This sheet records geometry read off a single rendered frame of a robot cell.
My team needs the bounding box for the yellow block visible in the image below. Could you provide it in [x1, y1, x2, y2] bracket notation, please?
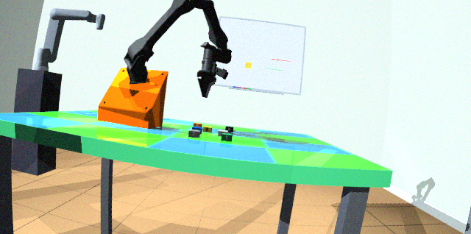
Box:
[202, 126, 212, 133]

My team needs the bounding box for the green block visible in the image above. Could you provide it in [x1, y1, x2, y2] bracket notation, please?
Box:
[221, 133, 233, 142]

